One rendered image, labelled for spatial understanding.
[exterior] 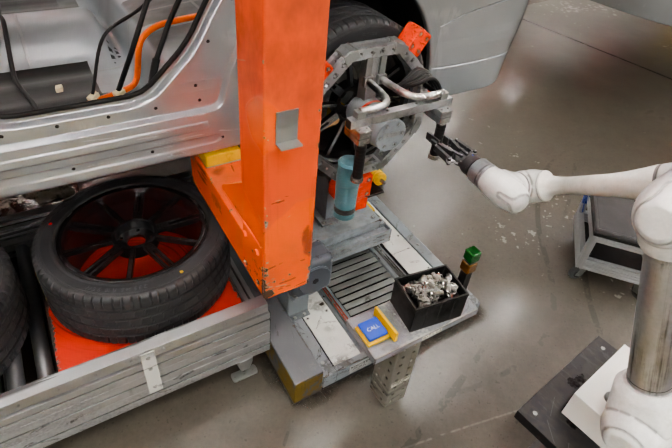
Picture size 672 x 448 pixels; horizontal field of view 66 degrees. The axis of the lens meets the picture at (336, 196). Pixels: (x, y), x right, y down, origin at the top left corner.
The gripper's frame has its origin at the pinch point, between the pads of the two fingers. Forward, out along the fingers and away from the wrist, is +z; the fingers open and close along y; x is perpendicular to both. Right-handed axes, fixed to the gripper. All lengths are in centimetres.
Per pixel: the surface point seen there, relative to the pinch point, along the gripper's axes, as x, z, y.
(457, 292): -30, -42, -18
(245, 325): -51, -9, -79
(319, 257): -43, 2, -45
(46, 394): -46, -8, -140
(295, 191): 10, -17, -67
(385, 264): -76, 12, -1
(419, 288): -26, -38, -32
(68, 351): -56, 12, -133
